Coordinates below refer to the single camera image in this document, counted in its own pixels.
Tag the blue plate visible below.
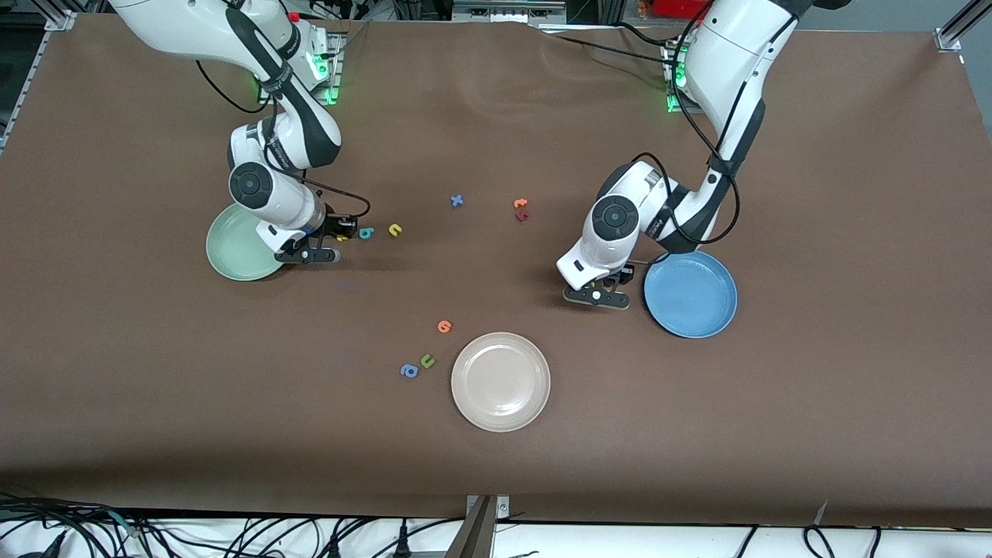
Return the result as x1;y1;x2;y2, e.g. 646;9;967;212
643;250;739;339

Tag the green plate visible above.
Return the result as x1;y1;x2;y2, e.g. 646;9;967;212
205;203;288;281

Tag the beige plate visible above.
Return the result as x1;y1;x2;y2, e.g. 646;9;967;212
450;332;552;432

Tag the brown table cover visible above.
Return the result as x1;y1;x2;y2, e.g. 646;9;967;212
0;14;992;529

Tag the grey metal rack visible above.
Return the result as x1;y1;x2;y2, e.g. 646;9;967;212
452;0;568;26

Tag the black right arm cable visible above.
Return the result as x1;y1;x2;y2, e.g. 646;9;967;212
194;58;371;222

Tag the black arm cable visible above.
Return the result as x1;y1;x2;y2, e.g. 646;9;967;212
632;15;799;245
194;58;371;222

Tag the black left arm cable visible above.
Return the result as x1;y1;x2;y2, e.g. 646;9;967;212
632;15;799;245

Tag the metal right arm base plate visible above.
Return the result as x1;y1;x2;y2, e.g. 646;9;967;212
260;31;346;105

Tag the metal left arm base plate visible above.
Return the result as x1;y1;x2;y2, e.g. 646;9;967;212
663;39;702;115

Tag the black cable on table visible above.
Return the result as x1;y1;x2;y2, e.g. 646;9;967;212
541;22;683;69

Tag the grey metal bracket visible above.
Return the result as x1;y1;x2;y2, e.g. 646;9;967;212
444;494;511;558

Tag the black looped cable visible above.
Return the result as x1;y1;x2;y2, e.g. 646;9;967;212
802;525;842;558

